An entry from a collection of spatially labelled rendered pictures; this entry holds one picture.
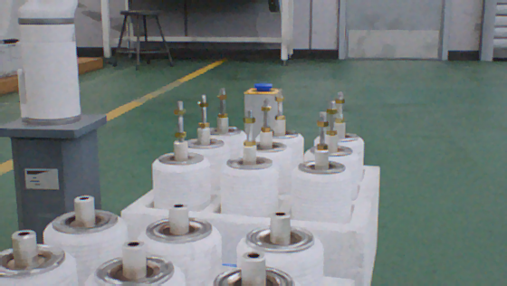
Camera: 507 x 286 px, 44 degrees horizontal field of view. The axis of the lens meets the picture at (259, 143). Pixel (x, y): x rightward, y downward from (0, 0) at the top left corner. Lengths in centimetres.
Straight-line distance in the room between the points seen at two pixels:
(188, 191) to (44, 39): 35
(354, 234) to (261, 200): 16
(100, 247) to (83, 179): 42
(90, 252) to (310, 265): 25
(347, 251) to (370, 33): 510
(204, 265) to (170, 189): 34
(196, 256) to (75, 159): 49
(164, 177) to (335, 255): 30
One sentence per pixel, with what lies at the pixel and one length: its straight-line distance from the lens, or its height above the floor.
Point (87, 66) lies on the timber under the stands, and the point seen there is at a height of 4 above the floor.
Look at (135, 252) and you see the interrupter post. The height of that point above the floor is 28.
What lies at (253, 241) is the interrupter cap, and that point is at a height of 25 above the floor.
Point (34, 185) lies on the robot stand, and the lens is 115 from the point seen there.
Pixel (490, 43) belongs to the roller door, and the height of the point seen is 16.
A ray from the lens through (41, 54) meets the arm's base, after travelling 112.
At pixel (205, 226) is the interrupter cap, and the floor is 25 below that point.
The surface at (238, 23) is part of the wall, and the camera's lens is 605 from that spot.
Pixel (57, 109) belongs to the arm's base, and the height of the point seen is 33.
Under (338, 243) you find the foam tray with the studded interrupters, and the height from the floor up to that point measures 16.
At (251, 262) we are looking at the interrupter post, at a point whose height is 28.
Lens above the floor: 50
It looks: 13 degrees down
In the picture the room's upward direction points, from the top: straight up
